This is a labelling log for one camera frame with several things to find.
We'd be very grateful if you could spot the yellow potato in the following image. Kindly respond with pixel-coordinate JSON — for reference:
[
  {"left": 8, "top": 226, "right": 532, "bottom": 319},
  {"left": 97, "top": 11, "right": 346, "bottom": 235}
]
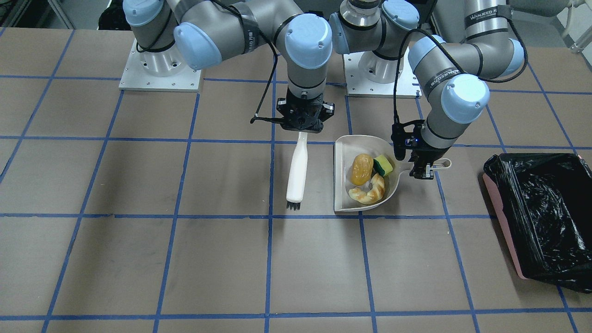
[{"left": 350, "top": 154, "right": 373, "bottom": 186}]

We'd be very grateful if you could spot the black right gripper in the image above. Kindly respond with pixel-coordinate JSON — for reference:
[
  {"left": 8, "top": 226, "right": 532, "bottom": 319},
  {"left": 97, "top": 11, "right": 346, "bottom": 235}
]
[{"left": 276, "top": 90, "right": 335, "bottom": 134}]

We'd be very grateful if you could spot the beige plastic dustpan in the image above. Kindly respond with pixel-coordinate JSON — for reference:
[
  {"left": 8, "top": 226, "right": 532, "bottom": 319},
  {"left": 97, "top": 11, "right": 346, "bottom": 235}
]
[{"left": 333, "top": 135, "right": 452, "bottom": 213}]

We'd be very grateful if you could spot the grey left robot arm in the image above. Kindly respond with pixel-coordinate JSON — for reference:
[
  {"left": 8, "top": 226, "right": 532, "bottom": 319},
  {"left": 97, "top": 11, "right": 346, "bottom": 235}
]
[{"left": 329, "top": 0, "right": 527, "bottom": 179}]

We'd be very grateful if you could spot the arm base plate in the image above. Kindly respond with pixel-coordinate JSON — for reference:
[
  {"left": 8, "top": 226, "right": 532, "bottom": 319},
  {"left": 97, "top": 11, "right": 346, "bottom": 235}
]
[
  {"left": 343, "top": 50, "right": 422, "bottom": 99},
  {"left": 119, "top": 40, "right": 201, "bottom": 93}
]

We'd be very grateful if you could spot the bin with black bag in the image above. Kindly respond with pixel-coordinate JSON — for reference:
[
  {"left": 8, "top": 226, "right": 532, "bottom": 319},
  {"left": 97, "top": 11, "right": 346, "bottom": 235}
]
[{"left": 483, "top": 153, "right": 592, "bottom": 293}]

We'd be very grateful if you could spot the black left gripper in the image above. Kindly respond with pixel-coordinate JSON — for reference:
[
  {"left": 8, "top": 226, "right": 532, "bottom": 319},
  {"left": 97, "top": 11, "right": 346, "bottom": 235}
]
[{"left": 409, "top": 120, "right": 440, "bottom": 180}]

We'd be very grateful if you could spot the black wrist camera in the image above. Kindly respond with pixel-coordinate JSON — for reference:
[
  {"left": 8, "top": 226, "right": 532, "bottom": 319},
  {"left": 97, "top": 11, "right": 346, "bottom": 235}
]
[{"left": 391, "top": 120, "right": 417, "bottom": 161}]

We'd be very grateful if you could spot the yellow green sponge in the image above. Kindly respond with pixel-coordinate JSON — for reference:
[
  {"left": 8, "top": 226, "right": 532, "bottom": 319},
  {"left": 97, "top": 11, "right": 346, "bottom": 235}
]
[{"left": 373, "top": 154, "right": 394, "bottom": 178}]

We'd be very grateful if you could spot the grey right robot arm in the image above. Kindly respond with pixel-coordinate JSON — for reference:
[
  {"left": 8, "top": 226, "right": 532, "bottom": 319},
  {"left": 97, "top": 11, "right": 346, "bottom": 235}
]
[{"left": 120, "top": 0, "right": 335, "bottom": 133}]

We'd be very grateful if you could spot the beige hand brush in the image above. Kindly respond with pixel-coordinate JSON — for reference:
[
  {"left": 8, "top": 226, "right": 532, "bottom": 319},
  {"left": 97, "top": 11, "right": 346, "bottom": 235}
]
[{"left": 286, "top": 131, "right": 308, "bottom": 210}]

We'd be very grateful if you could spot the croissant bread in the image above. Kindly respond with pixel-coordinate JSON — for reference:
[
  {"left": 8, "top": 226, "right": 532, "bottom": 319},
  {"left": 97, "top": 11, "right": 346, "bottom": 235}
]
[{"left": 348, "top": 173, "right": 386, "bottom": 204}]

